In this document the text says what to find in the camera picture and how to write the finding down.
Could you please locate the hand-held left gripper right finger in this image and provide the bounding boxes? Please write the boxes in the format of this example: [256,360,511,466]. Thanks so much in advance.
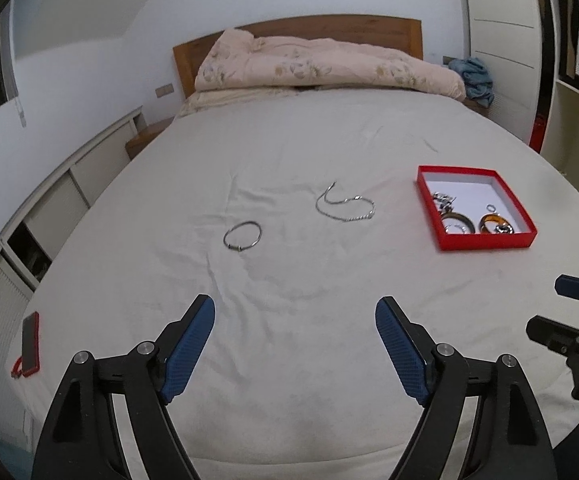
[374,296,557,480]

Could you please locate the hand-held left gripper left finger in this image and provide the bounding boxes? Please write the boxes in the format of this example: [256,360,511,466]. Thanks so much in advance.
[30,294,216,480]

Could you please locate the red shallow box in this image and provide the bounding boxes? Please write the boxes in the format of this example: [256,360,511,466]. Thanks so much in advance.
[416,165,538,251]

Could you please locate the amber bangle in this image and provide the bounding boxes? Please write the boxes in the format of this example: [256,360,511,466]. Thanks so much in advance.
[478,213,507,234]

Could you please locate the olive green bangle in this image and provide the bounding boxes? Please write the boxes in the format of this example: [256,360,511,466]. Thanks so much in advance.
[442,212,476,236]

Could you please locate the bed with white sheet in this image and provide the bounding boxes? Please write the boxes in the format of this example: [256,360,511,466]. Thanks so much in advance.
[20,80,579,466]

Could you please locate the thin silver bangle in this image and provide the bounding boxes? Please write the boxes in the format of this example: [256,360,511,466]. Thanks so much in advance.
[222,220,263,253]

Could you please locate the red bag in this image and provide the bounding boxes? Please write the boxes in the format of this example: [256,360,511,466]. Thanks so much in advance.
[529,112,545,153]

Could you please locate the phone in red case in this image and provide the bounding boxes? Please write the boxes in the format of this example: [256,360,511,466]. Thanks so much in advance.
[10,311,41,380]

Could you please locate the wooden nightstand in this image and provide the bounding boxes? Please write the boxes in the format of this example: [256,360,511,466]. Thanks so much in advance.
[124,117,175,161]
[464,97,495,117]

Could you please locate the blue crumpled clothes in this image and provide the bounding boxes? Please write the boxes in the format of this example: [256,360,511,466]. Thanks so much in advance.
[447,56,495,108]

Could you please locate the beige pillow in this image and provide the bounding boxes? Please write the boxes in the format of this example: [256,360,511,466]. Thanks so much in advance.
[177,87,300,117]

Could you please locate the white wardrobe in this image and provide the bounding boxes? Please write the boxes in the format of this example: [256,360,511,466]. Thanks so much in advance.
[459,0,555,136]

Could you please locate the beige floral quilt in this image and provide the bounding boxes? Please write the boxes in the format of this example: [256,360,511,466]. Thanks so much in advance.
[194,29,467,101]

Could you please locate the wooden headboard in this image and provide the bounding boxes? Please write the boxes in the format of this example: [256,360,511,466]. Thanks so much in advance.
[172,14,424,98]

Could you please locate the silver chain necklace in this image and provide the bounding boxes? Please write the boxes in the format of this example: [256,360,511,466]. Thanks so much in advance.
[315,181,376,223]

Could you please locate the low white wall cabinets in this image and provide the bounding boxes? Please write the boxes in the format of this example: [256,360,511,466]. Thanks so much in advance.
[0,105,145,461]

